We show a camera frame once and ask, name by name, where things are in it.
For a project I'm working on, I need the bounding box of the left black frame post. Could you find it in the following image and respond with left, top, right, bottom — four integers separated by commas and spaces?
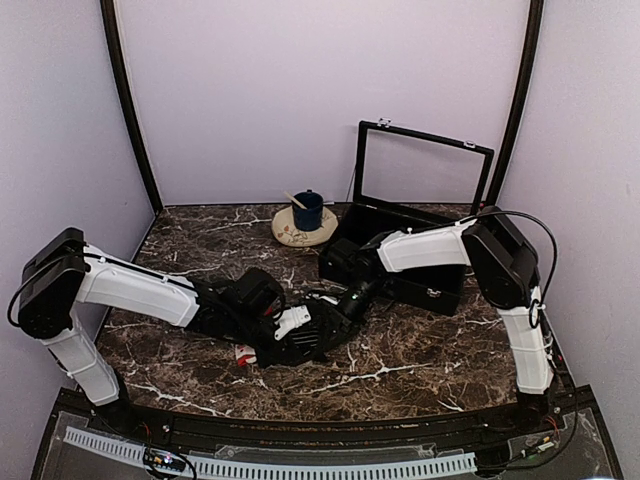
100, 0, 164, 216

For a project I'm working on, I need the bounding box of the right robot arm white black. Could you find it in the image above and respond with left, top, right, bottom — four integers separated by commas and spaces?
275, 207, 555, 434

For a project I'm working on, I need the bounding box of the red Santa Christmas sock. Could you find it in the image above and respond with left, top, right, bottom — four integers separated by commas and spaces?
239, 307, 280, 368

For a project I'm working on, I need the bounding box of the white slotted cable duct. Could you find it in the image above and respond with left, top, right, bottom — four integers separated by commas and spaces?
63, 427, 477, 479

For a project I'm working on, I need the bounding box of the right black frame post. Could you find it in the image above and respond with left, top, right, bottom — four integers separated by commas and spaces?
486, 0, 545, 205

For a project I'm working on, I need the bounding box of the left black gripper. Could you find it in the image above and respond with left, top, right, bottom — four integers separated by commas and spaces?
229, 309, 302, 370

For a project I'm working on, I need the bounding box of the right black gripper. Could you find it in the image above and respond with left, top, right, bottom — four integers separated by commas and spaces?
317, 276, 389, 352

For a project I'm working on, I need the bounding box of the black compartment box glass lid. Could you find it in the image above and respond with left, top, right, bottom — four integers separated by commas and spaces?
318, 120, 494, 286

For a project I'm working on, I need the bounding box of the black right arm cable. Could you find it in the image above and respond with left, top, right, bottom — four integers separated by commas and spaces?
479, 210, 560, 331

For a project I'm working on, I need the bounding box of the black white striped sock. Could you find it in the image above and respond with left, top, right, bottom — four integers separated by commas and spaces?
288, 329, 320, 355

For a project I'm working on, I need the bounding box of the black frame post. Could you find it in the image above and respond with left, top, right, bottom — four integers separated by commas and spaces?
486, 0, 545, 205
100, 0, 164, 216

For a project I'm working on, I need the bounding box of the cream floral plate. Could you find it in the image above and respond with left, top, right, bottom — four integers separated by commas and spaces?
271, 205, 339, 248

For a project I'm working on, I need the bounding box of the blue ceramic cup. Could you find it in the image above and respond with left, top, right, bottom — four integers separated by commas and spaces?
292, 189, 324, 232

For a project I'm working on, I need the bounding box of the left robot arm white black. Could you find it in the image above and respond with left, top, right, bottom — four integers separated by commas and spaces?
7, 228, 290, 436

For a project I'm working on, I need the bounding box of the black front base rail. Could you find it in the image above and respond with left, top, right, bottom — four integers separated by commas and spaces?
94, 377, 596, 459

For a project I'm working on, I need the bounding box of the wooden stick in cup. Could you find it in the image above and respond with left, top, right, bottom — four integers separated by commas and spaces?
283, 191, 307, 210

